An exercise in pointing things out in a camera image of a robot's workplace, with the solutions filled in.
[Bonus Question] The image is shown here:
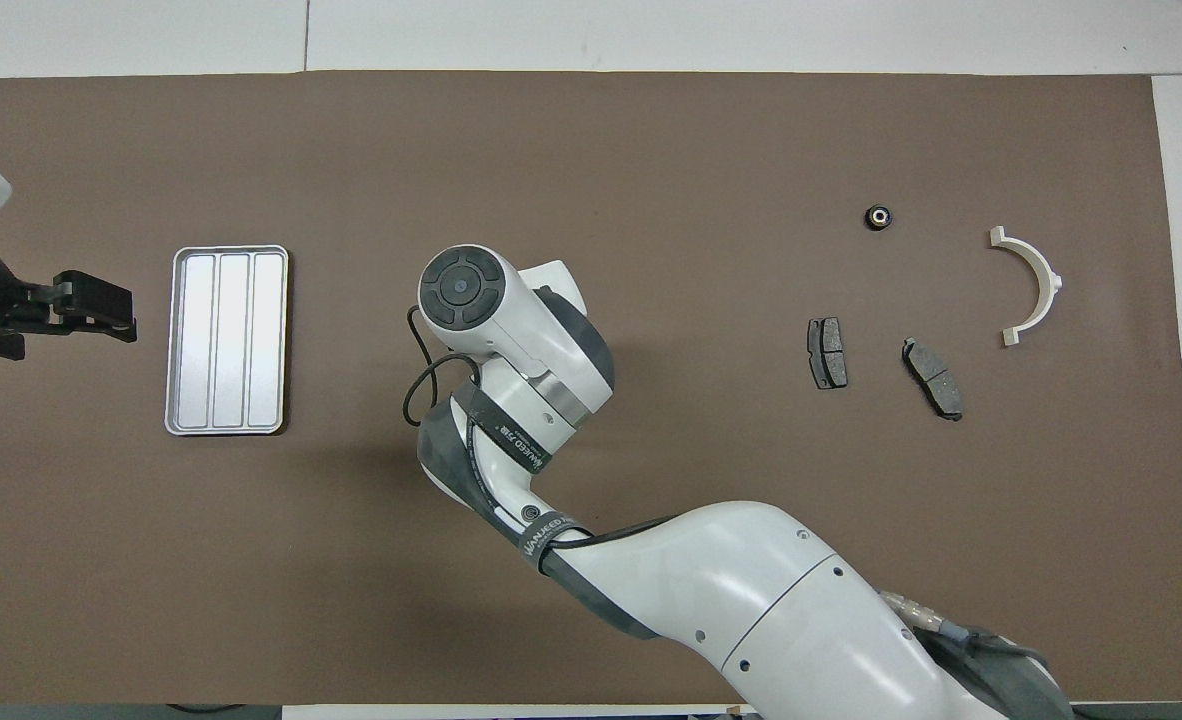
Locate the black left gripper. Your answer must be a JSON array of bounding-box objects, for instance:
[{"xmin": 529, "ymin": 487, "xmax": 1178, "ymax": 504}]
[{"xmin": 13, "ymin": 270, "xmax": 140, "ymax": 344}]

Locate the short dark brake pad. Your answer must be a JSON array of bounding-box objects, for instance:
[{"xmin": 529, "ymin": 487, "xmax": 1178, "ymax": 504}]
[{"xmin": 807, "ymin": 317, "xmax": 849, "ymax": 390}]

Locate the brown table mat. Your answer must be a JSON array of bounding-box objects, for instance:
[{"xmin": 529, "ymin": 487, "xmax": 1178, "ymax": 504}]
[{"xmin": 0, "ymin": 70, "xmax": 1182, "ymax": 707}]

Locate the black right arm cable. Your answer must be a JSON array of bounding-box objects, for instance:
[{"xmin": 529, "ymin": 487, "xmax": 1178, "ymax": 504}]
[{"xmin": 402, "ymin": 304, "xmax": 677, "ymax": 553}]

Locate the long dark brake pad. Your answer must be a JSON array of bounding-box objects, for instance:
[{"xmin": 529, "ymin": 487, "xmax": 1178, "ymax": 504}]
[{"xmin": 901, "ymin": 337, "xmax": 965, "ymax": 422}]

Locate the silver metal tray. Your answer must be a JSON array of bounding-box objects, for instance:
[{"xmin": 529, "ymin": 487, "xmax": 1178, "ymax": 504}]
[{"xmin": 164, "ymin": 245, "xmax": 290, "ymax": 437}]

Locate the white semicircular bracket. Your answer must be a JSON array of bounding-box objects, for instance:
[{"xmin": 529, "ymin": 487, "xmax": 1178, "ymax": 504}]
[{"xmin": 989, "ymin": 226, "xmax": 1064, "ymax": 348}]

